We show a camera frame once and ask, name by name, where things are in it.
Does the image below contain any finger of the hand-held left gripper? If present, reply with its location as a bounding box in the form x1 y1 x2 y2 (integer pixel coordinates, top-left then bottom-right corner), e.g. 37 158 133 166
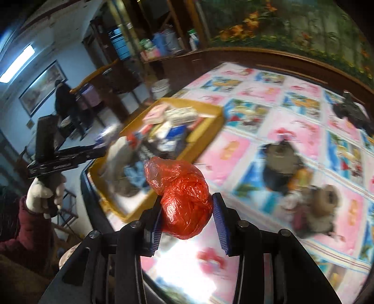
86 143 108 161

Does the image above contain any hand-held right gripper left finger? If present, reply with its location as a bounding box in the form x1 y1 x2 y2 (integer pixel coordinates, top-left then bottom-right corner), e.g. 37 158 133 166
39 197 162 304

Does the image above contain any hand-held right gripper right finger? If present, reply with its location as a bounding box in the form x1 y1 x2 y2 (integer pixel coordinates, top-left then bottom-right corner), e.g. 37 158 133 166
212 192 342 304

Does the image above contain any red plastic bag ball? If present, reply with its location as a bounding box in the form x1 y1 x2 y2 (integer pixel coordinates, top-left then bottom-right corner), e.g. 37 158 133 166
144 156 213 241

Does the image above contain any yellow tray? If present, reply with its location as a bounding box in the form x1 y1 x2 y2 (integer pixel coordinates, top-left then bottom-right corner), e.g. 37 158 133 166
87 97 226 223

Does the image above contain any person's left forearm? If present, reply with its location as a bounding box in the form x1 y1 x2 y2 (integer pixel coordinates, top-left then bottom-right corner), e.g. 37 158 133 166
0 196 57 264

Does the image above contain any person's left hand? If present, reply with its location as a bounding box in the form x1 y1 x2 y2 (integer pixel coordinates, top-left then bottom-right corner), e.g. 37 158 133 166
26 178 66 218

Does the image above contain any white plastic bag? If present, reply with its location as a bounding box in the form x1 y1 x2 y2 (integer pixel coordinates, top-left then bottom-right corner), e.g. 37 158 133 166
102 137 138 184

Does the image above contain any pink packet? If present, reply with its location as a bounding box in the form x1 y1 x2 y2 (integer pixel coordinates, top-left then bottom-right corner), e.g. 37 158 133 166
142 105 168 125

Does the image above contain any ceiling light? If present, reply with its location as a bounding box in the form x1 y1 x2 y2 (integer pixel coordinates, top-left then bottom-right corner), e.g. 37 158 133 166
0 43 36 84

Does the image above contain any small black motor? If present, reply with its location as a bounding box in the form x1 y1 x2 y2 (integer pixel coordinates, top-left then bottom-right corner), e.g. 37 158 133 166
261 137 306 194

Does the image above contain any white bucket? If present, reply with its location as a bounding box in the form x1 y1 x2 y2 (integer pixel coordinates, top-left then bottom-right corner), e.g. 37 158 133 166
150 78 171 100

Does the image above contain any white box packet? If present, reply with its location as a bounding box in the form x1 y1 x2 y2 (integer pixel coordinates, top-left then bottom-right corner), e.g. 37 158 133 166
166 107 200 125

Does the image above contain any black motor with beige wheel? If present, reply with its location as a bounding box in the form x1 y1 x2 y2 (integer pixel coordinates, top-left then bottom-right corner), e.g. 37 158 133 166
287 184 344 239

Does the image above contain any blue thermos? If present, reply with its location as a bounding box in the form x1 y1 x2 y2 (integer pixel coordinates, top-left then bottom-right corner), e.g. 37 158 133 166
151 32 169 57

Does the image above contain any grey jug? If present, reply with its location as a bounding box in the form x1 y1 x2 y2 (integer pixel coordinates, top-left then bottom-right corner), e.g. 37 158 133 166
164 27 183 54

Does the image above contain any white bottle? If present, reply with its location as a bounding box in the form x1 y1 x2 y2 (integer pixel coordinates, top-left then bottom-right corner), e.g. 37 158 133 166
188 29 201 51

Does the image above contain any black plastic tool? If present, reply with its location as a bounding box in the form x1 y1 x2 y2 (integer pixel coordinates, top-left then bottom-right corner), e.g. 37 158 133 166
332 91 374 135

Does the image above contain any bamboo flower panel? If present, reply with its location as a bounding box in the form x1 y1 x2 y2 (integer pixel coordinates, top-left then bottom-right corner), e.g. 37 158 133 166
198 0 374 86

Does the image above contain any framed wall picture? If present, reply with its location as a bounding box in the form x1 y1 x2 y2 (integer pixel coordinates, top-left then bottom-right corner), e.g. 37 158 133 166
18 59 68 118

